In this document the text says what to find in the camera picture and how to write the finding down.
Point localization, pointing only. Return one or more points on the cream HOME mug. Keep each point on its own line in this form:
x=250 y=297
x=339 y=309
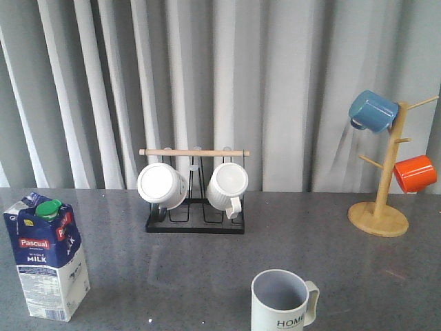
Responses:
x=281 y=300

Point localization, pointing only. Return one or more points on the blue white milk carton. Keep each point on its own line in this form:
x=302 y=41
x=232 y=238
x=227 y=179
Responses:
x=49 y=256

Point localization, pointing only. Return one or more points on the white ribbed mug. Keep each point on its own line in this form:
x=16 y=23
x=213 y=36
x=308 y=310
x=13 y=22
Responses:
x=228 y=183

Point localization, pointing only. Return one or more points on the white smooth mug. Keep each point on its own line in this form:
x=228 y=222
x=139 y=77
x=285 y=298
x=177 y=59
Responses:
x=159 y=183

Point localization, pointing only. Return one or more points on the grey pleated curtain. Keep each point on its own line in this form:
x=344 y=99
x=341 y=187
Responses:
x=86 y=84

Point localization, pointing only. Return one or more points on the blue enamel mug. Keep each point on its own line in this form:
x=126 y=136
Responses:
x=372 y=111

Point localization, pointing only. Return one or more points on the wooden mug tree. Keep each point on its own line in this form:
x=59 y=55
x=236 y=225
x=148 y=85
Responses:
x=378 y=218

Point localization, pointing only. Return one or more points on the orange enamel mug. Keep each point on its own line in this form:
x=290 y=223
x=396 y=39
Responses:
x=415 y=174

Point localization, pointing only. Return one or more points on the black wire mug rack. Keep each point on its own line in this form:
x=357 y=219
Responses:
x=195 y=214

